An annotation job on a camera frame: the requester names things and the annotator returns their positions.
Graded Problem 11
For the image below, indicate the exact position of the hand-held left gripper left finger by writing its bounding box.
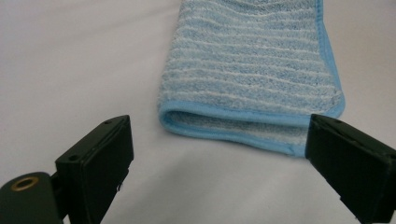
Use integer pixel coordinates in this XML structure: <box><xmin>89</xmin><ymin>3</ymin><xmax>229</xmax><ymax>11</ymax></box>
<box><xmin>55</xmin><ymin>115</ymin><xmax>134</xmax><ymax>224</ymax></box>

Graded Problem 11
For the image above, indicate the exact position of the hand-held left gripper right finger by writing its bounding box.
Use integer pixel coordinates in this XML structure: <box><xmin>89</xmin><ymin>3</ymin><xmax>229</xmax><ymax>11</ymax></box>
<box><xmin>304</xmin><ymin>113</ymin><xmax>396</xmax><ymax>224</ymax></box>

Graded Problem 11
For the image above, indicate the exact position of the blue striped towel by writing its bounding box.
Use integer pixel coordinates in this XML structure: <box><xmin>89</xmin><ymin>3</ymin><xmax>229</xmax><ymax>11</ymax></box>
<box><xmin>157</xmin><ymin>0</ymin><xmax>347</xmax><ymax>158</ymax></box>

